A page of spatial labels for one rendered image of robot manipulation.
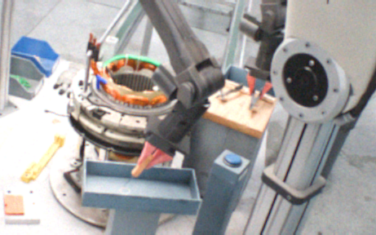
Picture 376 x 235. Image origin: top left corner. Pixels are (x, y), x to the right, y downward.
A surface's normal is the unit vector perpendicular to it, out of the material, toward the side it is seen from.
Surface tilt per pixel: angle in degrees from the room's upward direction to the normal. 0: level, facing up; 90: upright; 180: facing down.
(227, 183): 90
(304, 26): 109
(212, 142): 90
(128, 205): 90
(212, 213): 90
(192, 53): 42
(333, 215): 0
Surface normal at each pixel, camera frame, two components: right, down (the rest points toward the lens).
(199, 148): -0.39, 0.41
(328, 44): -0.76, 0.49
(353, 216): 0.18, -0.84
